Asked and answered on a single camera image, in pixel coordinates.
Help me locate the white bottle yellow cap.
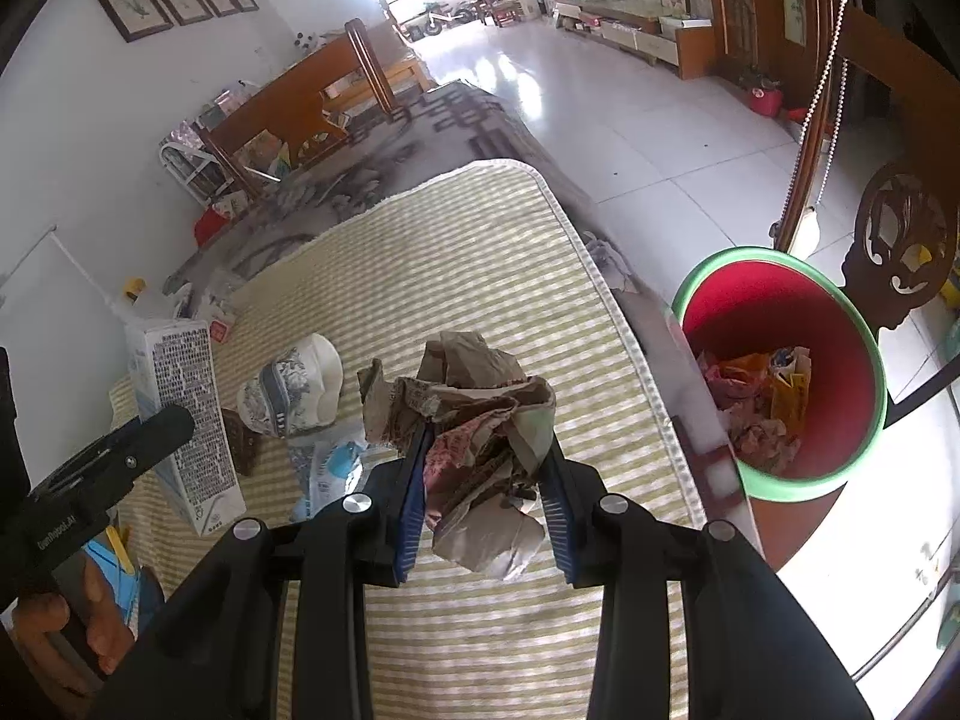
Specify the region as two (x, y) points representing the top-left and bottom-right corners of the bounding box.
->
(105, 277), (163, 325)

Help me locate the blue white carton box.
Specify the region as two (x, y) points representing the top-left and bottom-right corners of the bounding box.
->
(126, 319), (247, 539)

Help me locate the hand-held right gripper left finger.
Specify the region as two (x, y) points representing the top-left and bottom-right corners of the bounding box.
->
(90, 426), (434, 720)

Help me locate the pink plastic bag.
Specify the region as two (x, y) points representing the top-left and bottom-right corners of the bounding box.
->
(696, 349), (752, 413)

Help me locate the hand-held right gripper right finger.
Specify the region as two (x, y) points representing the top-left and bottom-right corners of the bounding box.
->
(538, 441), (875, 720)

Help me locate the yellow white checked tablecloth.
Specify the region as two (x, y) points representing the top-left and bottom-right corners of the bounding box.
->
(109, 159), (710, 720)

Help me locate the blue plastic toy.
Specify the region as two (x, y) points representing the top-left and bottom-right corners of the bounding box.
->
(82, 538), (164, 643)

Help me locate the carved wooden chair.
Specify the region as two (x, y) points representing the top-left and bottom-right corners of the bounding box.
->
(771, 0), (960, 432)

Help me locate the red bucket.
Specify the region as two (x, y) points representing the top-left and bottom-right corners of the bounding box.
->
(742, 82), (785, 119)

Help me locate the white bead string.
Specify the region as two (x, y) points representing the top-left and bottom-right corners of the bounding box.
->
(778, 0), (850, 235)

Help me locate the red bag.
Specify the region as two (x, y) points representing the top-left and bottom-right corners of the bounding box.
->
(193, 205), (230, 248)

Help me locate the blue white plastic wrapper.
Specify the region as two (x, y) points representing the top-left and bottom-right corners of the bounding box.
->
(289, 426), (395, 523)

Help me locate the white wire rack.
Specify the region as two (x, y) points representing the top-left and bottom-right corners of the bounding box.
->
(158, 136), (235, 206)

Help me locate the red trash bin green rim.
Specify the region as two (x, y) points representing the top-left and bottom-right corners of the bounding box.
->
(671, 246), (890, 502)

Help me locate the crushed blue patterned paper cup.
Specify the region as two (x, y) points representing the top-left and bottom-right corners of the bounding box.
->
(237, 334), (344, 440)

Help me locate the person's left hand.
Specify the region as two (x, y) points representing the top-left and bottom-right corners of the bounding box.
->
(11, 556), (140, 692)

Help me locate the crumpled newspaper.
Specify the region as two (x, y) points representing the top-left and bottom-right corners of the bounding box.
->
(721, 411), (802, 476)

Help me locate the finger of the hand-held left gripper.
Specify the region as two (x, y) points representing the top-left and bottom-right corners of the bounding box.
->
(105, 403), (197, 486)

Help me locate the orange snack packet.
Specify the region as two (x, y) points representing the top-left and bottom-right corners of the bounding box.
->
(766, 347), (814, 460)

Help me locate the grey rag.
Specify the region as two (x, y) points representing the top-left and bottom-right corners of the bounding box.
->
(583, 235), (640, 295)

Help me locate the wooden bench chair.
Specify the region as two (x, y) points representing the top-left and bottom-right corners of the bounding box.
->
(197, 18), (434, 201)

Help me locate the pile of wrappers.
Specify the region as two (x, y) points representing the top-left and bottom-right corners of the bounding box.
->
(358, 330), (557, 581)

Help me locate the low television cabinet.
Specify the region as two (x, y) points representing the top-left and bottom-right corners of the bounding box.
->
(553, 0), (718, 81)

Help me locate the clear plastic bottle red label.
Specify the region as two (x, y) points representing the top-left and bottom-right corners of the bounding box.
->
(169, 270), (236, 347)

